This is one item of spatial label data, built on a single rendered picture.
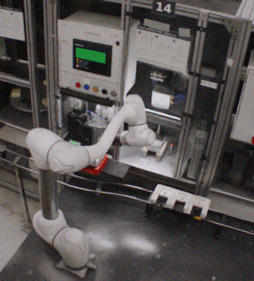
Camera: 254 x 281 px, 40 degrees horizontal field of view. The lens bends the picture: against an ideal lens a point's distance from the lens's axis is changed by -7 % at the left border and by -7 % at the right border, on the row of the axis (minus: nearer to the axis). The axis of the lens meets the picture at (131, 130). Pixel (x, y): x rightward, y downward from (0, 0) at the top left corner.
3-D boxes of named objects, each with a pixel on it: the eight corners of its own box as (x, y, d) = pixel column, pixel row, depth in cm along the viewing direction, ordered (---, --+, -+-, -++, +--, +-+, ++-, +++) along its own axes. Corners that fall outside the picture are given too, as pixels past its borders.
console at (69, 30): (56, 88, 229) (54, 21, 202) (78, 69, 251) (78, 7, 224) (116, 104, 219) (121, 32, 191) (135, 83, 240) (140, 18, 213)
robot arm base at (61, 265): (89, 281, 196) (89, 277, 193) (55, 267, 202) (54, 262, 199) (102, 258, 210) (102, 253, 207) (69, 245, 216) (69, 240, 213)
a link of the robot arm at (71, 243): (76, 273, 194) (73, 252, 181) (54, 254, 203) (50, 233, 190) (95, 256, 205) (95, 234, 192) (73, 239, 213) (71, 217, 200)
